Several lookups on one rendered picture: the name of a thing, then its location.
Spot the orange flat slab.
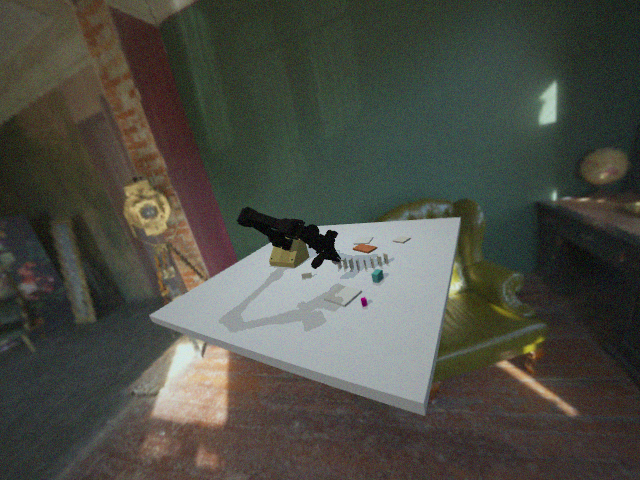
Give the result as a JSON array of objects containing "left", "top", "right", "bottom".
[{"left": 353, "top": 244, "right": 377, "bottom": 254}]

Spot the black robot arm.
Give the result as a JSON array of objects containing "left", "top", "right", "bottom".
[{"left": 238, "top": 207, "right": 335, "bottom": 250}]

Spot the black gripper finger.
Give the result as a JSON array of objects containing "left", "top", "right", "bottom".
[
  {"left": 324, "top": 251, "right": 340, "bottom": 262},
  {"left": 326, "top": 243, "right": 341, "bottom": 259}
]

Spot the teal cube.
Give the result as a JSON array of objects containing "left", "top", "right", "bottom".
[{"left": 372, "top": 269, "right": 384, "bottom": 283}]

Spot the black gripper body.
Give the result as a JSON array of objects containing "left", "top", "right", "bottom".
[{"left": 308, "top": 231, "right": 338, "bottom": 269}]

